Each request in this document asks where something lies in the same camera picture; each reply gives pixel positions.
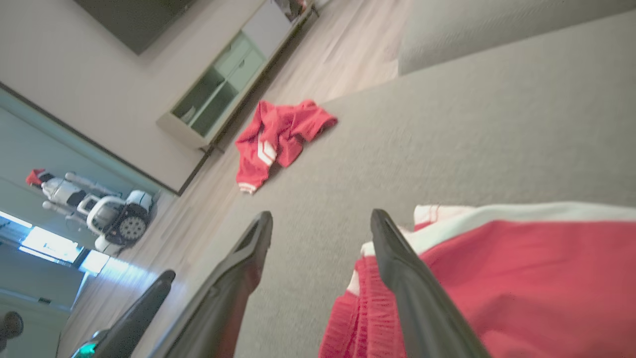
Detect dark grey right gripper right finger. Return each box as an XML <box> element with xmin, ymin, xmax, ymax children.
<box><xmin>370</xmin><ymin>209</ymin><xmax>492</xmax><ymax>358</ymax></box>

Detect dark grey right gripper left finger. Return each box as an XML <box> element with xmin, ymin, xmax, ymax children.
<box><xmin>149</xmin><ymin>211</ymin><xmax>274</xmax><ymax>358</ymax></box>

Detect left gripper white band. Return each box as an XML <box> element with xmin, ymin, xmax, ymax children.
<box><xmin>70</xmin><ymin>270</ymin><xmax>177</xmax><ymax>358</ymax></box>

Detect red shorts with white stripe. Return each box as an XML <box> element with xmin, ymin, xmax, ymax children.
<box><xmin>318</xmin><ymin>201</ymin><xmax>636</xmax><ymax>358</ymax></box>

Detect red jersey with white sleeves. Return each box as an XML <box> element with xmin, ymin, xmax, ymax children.
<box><xmin>235</xmin><ymin>99</ymin><xmax>338</xmax><ymax>194</ymax></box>

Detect white wheeled robot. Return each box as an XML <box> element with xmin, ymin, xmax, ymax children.
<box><xmin>26</xmin><ymin>168</ymin><xmax>156</xmax><ymax>257</ymax></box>

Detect grey and yellow sofa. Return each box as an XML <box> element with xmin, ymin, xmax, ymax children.
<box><xmin>132</xmin><ymin>10</ymin><xmax>636</xmax><ymax>358</ymax></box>

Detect low TV cabinet mint drawers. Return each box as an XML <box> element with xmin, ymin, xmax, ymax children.
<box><xmin>157</xmin><ymin>0</ymin><xmax>318</xmax><ymax>151</ymax></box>

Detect grey sofa seat cushion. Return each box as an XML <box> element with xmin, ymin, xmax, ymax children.
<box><xmin>397</xmin><ymin>0</ymin><xmax>636</xmax><ymax>76</ymax></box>

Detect grey white cloth bundle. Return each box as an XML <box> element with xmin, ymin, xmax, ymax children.
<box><xmin>275</xmin><ymin>0</ymin><xmax>310</xmax><ymax>19</ymax></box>

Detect black wall television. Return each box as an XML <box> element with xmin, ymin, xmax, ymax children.
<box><xmin>74</xmin><ymin>0</ymin><xmax>197</xmax><ymax>55</ymax></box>

